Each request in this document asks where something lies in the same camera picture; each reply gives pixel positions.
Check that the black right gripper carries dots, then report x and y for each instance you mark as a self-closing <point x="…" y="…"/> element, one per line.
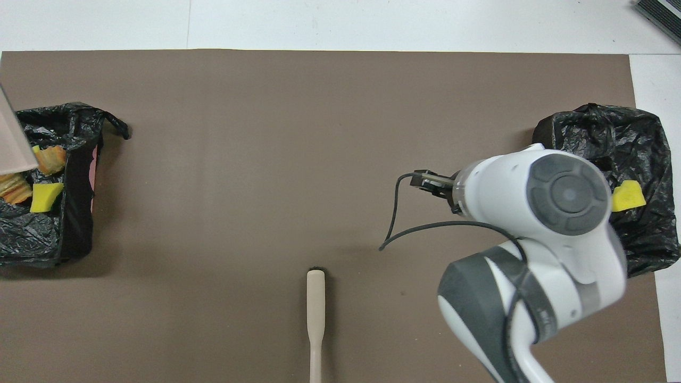
<point x="455" y="194"/>

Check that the yellow sponge chunk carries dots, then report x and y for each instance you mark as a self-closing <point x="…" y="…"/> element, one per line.
<point x="630" y="197"/>

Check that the beige hand brush black bristles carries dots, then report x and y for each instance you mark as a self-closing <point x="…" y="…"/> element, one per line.
<point x="316" y="303"/>

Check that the striped croissant piece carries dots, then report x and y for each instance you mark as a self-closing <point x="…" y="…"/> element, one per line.
<point x="13" y="189"/>
<point x="51" y="159"/>

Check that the small yellow sponge wedge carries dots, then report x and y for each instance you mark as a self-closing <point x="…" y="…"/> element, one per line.
<point x="47" y="197"/>

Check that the beige plastic dustpan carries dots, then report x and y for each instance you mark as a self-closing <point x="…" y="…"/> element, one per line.
<point x="13" y="143"/>

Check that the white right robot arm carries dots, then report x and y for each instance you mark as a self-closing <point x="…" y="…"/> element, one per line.
<point x="564" y="239"/>

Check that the black bag lined pink bin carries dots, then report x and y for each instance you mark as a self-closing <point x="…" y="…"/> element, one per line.
<point x="42" y="239"/>

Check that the brown paper table mat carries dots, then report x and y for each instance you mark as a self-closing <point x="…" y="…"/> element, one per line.
<point x="266" y="159"/>

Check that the black ribbed panel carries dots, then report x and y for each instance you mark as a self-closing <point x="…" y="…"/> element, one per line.
<point x="662" y="13"/>

